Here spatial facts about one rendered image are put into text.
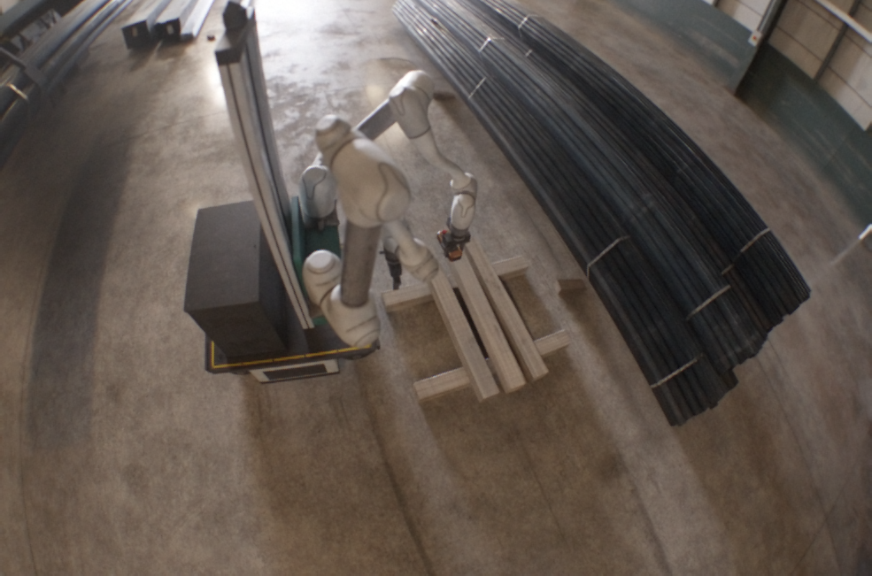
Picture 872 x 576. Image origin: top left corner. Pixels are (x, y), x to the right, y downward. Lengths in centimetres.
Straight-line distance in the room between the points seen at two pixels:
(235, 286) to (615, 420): 222
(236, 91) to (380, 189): 45
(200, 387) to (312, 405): 71
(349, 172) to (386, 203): 12
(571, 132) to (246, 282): 227
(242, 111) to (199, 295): 86
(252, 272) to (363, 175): 88
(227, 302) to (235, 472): 107
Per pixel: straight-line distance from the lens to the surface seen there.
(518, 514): 223
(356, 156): 90
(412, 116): 137
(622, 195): 250
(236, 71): 99
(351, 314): 126
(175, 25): 708
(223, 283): 163
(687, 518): 284
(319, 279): 137
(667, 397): 247
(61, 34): 442
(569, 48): 357
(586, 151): 269
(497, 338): 218
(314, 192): 170
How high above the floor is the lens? 212
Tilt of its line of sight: 53 degrees down
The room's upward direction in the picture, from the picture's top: 11 degrees clockwise
